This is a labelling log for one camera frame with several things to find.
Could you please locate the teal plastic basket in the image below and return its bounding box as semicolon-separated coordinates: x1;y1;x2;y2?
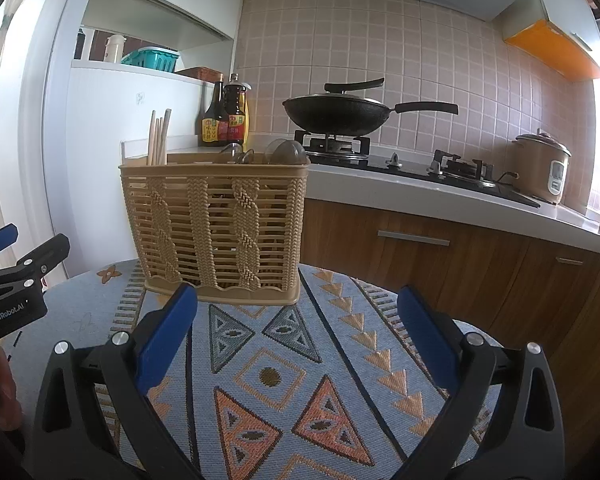
121;46;180;73

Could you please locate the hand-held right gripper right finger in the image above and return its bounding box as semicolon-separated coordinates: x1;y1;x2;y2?
390;285;566;480

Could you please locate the beige rice cooker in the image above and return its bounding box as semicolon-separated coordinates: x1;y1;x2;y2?
511;130;572;206

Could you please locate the orange wall cabinet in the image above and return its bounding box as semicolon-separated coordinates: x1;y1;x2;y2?
501;0;600;83

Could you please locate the brown wooden box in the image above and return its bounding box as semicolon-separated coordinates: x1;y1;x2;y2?
175;66;226;82

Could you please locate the pan lid with black handle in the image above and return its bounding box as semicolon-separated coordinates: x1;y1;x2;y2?
324;78;386;98

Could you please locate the person's left hand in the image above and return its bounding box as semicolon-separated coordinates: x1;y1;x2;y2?
0;344;23;431

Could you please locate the dark sauce bottle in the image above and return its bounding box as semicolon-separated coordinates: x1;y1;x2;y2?
196;80;229;147

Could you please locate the black gas stove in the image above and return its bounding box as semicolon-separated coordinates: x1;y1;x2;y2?
294;130;542;209

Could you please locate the white thermos jug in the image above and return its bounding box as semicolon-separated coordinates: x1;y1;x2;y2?
103;34;127;64

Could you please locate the long metal cabinet handle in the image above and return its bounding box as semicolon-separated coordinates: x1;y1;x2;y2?
378;230;451;247

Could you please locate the black wok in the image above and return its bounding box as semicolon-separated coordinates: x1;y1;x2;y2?
282;95;459;138

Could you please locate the wooden kitchen cabinet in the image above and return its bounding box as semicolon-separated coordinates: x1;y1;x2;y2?
300;199;600;441

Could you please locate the white kitchen countertop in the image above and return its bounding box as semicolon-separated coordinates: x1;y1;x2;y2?
122;132;600;256

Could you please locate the patterned blue tablecloth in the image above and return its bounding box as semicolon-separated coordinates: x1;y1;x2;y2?
10;260;506;480

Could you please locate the beige plastic utensil basket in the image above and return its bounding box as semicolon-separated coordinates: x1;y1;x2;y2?
119;157;311;307

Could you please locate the red label sauce bottle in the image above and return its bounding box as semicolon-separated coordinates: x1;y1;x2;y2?
223;73;251;146

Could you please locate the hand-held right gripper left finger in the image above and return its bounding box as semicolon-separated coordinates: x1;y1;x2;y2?
30;282;203;480

